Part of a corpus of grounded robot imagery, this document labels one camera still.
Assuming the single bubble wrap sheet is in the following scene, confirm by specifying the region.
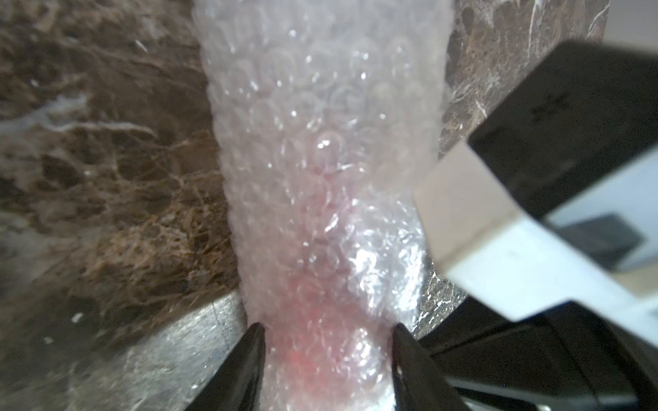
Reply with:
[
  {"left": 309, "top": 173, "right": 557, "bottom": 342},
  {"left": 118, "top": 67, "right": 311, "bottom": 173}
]
[{"left": 193, "top": 1, "right": 454, "bottom": 410}]

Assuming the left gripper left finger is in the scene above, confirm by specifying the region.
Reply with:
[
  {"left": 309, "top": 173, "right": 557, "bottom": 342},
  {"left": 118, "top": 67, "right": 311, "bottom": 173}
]
[{"left": 185, "top": 323, "right": 266, "bottom": 411}]

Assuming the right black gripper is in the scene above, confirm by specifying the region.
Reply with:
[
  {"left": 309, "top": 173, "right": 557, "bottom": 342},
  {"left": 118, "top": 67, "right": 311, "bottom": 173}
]
[{"left": 420, "top": 297, "right": 657, "bottom": 410}]

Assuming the red drink bottle front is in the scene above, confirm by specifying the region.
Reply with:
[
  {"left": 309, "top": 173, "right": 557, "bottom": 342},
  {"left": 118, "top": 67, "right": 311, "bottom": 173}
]
[{"left": 258, "top": 162, "right": 395, "bottom": 410}]

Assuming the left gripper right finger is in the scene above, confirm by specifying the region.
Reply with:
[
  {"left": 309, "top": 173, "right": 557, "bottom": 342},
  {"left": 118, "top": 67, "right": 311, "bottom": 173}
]
[{"left": 392, "top": 323, "right": 470, "bottom": 411}]

